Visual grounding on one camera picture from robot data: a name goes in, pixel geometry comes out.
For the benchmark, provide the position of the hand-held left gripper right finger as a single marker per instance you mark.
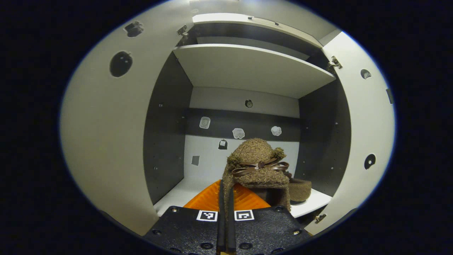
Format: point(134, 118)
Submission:
point(269, 230)

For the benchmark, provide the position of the white shoe cabinet door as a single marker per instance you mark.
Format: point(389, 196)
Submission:
point(368, 124)
point(106, 134)

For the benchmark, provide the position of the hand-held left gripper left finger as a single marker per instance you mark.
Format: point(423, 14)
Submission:
point(187, 230)

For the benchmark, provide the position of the brown fuzzy shoe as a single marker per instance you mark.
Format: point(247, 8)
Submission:
point(256, 156)
point(300, 191)

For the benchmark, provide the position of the white cabinet shelf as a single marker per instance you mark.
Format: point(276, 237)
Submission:
point(247, 69)

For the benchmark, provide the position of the white cabinet drawer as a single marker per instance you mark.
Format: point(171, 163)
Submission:
point(226, 19)

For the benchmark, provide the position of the white shoe cabinet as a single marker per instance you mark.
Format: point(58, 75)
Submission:
point(208, 170)

